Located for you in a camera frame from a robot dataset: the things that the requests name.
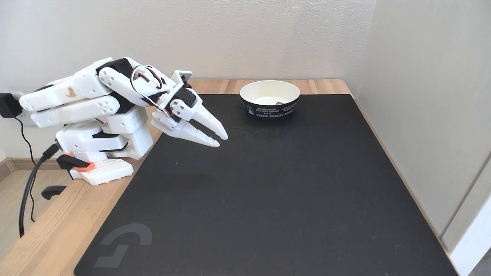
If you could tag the black and orange clamp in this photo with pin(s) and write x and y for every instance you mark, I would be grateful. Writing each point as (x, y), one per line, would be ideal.
(71, 163)

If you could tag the black power adapter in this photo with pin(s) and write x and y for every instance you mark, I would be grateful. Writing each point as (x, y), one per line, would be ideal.
(7, 105)

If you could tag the white wall outlet plate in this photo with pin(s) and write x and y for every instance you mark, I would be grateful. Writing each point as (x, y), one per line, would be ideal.
(23, 121)

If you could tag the wooden baseboard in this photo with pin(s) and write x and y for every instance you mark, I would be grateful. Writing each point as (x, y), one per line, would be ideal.
(23, 164)

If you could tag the white and navy paper bowl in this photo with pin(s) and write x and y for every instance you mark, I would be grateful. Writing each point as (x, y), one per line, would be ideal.
(269, 109)

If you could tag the black desk mat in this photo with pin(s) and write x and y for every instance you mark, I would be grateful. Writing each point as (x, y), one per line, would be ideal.
(291, 199)

